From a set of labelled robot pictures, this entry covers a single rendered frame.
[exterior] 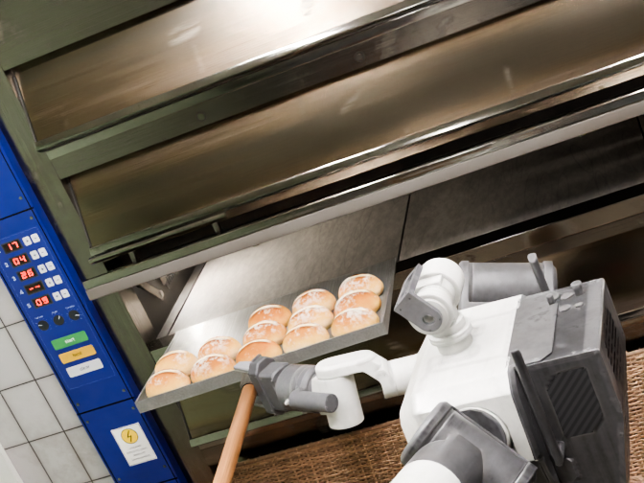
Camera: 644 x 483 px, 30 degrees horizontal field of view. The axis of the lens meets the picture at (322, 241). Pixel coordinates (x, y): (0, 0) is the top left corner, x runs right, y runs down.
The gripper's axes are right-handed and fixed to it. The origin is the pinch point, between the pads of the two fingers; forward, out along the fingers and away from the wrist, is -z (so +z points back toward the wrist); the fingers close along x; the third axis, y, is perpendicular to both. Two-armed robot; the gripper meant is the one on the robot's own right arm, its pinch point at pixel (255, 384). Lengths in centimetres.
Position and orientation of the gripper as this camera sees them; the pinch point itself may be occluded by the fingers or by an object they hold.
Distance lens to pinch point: 236.0
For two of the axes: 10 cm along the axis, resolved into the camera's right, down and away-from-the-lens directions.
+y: -6.1, 5.1, -6.1
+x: -3.9, -8.6, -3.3
